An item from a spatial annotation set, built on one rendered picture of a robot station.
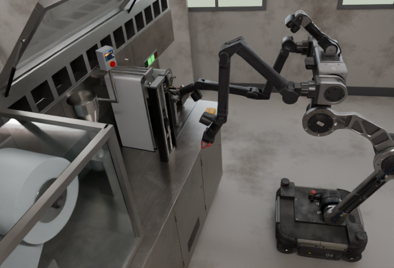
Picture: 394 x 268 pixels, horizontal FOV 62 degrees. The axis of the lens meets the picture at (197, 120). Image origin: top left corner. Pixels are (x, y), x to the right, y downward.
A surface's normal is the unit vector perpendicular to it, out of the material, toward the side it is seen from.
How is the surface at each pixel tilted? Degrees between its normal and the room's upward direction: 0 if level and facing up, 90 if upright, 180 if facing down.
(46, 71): 90
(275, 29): 90
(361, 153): 0
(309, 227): 0
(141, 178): 0
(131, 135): 90
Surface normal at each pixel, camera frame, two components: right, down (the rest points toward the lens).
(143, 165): -0.07, -0.81
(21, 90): 0.94, 0.13
